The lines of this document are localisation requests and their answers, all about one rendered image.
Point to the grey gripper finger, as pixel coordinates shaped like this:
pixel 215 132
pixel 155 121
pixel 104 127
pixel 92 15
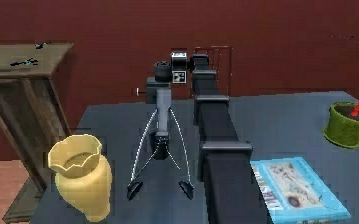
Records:
pixel 187 189
pixel 134 190

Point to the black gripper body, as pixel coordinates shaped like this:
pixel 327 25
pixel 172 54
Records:
pixel 163 113

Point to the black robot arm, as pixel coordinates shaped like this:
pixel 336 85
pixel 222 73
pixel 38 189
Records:
pixel 227 186

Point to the yellow vase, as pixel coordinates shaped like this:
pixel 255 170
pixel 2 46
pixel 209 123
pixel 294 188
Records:
pixel 83 193

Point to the dark grey table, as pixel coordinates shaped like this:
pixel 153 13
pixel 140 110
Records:
pixel 273 126

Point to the blue book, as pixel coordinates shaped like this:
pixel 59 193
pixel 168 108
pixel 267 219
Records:
pixel 297 190

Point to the brown wooden side table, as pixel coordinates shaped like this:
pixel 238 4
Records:
pixel 20 60

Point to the house plant in green pot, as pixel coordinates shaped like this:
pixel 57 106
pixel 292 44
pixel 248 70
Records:
pixel 343 130

